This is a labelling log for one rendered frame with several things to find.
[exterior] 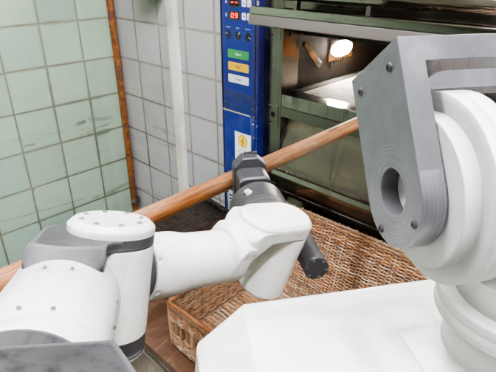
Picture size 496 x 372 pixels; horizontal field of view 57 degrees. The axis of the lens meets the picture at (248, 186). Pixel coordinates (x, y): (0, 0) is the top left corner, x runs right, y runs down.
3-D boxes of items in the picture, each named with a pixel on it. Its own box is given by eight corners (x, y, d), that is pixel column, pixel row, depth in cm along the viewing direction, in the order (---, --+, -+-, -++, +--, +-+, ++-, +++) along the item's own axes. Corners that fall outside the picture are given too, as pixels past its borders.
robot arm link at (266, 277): (222, 246, 70) (234, 295, 60) (245, 186, 67) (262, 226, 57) (288, 259, 74) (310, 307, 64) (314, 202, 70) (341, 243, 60)
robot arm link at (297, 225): (269, 252, 68) (195, 262, 59) (291, 199, 65) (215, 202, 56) (297, 279, 64) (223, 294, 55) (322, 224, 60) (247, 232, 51)
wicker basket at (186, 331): (277, 266, 160) (280, 195, 147) (436, 350, 126) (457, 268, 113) (166, 343, 128) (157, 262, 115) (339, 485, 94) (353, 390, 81)
